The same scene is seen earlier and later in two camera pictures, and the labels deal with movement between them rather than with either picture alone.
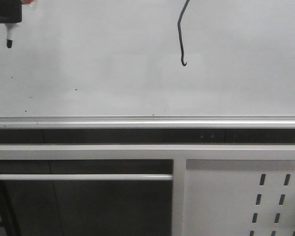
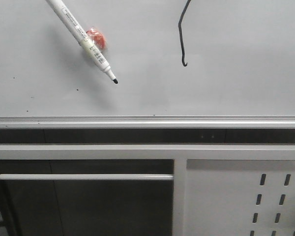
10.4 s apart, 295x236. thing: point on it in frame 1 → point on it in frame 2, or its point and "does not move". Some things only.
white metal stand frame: (180, 153) does not move
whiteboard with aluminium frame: (150, 64) does not move
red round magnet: (24, 2) → (97, 38)
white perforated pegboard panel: (244, 197) does not move
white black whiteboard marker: (10, 28) → (60, 9)
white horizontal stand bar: (87, 177) does not move
